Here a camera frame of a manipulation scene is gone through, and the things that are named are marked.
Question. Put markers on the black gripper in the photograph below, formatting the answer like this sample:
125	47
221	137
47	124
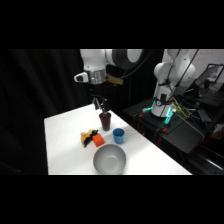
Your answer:
98	88

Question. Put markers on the orange block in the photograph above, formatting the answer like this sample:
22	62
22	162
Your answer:
98	140

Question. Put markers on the yellowish wrist camera box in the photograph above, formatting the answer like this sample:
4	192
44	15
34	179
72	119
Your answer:
114	80

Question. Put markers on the yellow and black toy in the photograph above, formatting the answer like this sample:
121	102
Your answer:
86	136

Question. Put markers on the grey bowl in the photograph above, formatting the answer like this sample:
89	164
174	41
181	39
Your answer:
110	160

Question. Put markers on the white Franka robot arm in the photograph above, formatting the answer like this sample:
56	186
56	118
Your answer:
95	61

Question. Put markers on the green light strip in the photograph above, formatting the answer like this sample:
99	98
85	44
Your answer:
167	117

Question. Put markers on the black monitor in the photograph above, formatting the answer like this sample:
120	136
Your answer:
211	76

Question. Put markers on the brown cup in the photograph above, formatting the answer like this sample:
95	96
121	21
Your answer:
106	122

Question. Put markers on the blue cup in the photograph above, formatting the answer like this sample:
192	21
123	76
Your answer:
118	136

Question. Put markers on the black robot stand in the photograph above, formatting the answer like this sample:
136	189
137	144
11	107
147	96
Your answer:
181	131

